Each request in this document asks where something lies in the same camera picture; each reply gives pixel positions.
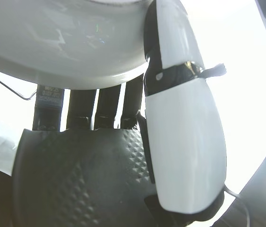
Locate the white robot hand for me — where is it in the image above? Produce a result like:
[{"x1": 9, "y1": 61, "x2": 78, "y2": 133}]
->
[{"x1": 12, "y1": 0, "x2": 228, "y2": 227}]

